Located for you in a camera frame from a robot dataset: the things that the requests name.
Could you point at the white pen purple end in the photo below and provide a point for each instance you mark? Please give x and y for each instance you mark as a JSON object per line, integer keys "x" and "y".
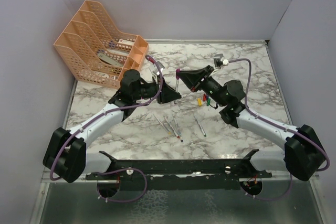
{"x": 176, "y": 87}

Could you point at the white card in organizer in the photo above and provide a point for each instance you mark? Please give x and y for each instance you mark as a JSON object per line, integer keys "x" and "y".
{"x": 126, "y": 42}

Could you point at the white pen red end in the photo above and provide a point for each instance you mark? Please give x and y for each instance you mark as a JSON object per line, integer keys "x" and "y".
{"x": 172, "y": 128}

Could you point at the yellow pen cap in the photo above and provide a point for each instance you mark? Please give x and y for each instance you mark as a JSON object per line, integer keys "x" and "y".
{"x": 199, "y": 101}

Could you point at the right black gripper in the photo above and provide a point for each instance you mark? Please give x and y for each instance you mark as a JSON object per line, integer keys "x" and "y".
{"x": 192, "y": 78}

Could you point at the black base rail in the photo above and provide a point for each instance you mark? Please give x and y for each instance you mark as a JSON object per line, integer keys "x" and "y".
{"x": 178, "y": 174}

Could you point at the green pen cap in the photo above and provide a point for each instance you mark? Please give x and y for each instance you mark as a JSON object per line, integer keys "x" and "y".
{"x": 208, "y": 101}

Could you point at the orange mesh file organizer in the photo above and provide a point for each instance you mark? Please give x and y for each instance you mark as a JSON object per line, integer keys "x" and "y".
{"x": 95, "y": 50}

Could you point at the grey stapler in organizer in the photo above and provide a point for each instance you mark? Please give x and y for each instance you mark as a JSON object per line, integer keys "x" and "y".
{"x": 108, "y": 60}

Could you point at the white pen blue end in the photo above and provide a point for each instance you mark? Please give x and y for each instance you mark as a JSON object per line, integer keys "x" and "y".
{"x": 178, "y": 129}

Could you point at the white pen yellow end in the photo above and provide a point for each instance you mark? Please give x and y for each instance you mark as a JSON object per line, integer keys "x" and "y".
{"x": 162, "y": 125}

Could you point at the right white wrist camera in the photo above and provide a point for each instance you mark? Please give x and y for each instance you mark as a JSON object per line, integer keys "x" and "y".
{"x": 220, "y": 61}

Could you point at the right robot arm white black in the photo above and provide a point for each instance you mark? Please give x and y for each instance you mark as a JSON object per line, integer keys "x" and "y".
{"x": 300, "y": 153}

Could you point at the purple pen cap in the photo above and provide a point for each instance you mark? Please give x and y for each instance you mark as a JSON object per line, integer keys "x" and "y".
{"x": 177, "y": 74}

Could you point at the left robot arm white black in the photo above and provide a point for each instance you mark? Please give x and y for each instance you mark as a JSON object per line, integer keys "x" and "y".
{"x": 66, "y": 154}

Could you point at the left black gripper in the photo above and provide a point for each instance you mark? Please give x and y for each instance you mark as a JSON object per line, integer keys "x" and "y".
{"x": 167, "y": 94}

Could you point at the white pen green end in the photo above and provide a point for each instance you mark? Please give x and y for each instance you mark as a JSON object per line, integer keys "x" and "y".
{"x": 200, "y": 126}

